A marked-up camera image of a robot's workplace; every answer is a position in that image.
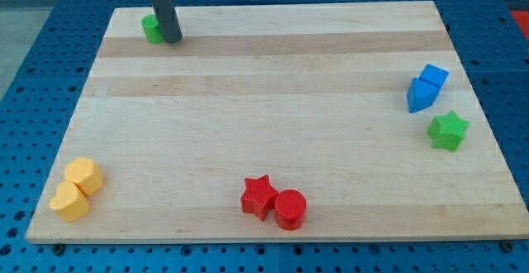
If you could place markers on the grey cylindrical robot arm rod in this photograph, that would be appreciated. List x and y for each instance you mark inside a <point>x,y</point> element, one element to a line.
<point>168,21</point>

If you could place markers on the wooden board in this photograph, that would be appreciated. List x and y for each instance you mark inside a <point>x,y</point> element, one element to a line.
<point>312,95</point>

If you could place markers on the red star block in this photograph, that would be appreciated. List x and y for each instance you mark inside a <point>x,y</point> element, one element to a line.
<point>258,197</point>

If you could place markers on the red cylinder block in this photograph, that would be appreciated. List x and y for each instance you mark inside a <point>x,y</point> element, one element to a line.
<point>290,209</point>

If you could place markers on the green cylinder block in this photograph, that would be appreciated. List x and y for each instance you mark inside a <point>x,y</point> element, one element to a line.
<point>151,29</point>

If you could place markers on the blue triangle block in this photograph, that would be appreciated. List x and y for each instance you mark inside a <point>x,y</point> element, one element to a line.
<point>421,94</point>

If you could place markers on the blue cube block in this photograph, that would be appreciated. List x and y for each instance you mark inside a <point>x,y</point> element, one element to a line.
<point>434,75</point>

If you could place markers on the green star block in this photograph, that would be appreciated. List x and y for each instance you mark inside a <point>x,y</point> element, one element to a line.
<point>447,131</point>

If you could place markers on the yellow hexagon block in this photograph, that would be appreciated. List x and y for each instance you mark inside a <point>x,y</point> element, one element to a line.
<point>86,174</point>

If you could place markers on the yellow heart block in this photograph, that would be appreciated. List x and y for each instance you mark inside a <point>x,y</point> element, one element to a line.
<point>69,203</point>

